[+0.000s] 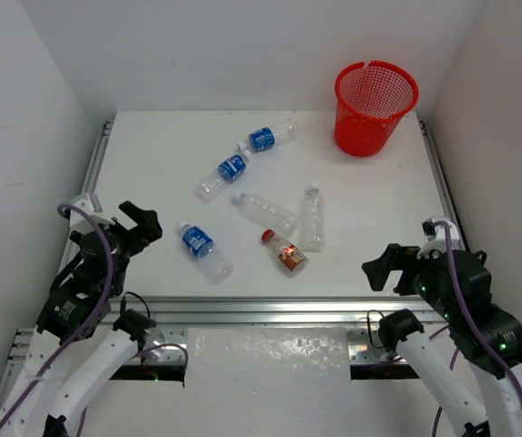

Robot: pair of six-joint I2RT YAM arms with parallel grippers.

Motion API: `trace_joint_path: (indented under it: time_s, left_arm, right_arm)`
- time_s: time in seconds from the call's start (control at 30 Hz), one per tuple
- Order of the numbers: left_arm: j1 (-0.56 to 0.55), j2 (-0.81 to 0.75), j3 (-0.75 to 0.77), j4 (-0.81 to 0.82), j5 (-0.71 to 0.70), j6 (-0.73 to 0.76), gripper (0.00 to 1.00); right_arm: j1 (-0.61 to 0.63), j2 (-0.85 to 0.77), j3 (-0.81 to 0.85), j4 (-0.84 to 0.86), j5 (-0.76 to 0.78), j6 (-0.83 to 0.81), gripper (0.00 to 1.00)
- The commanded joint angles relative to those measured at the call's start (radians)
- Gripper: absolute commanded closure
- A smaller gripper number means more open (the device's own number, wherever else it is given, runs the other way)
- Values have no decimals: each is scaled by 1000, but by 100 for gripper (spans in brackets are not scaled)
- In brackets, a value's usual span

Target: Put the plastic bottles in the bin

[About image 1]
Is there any aluminium front rail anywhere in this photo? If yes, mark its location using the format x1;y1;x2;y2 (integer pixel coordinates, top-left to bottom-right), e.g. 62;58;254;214
127;296;441;326

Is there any blue label bottle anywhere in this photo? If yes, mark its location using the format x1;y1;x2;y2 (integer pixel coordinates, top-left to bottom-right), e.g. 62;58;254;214
237;119;297;153
196;151;251;203
179;221;234;285

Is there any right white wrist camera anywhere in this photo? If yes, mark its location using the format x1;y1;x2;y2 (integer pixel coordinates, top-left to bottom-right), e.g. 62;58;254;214
419;217;461;256

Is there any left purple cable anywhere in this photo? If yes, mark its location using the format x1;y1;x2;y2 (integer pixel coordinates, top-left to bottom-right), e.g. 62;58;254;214
0;203;189;437

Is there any red cap brown bottle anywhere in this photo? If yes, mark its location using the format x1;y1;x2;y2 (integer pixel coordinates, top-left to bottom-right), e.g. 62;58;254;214
261;229;308;276

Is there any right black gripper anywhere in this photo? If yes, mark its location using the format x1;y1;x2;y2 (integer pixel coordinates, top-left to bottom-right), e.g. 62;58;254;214
362;239;456;319

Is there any red mesh plastic bin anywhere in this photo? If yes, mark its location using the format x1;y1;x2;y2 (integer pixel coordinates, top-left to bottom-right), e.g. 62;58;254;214
333;60;419;158

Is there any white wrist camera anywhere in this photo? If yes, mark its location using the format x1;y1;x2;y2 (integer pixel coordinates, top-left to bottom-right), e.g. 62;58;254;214
419;217;461;256
68;192;108;234

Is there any clear plastic bottle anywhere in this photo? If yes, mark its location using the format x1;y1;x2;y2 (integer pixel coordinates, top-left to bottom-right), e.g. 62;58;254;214
300;183;325;252

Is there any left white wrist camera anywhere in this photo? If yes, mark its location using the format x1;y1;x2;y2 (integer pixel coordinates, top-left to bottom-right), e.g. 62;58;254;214
68;192;108;234

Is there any clear plastic bottle diagonal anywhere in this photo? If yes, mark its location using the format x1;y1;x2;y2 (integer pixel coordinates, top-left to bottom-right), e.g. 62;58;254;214
232;192;298;237

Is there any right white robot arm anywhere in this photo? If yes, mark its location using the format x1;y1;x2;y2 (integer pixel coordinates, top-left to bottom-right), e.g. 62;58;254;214
362;244;522;436

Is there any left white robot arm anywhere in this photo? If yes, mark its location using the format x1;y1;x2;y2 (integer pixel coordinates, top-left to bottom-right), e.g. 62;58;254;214
0;199;163;436

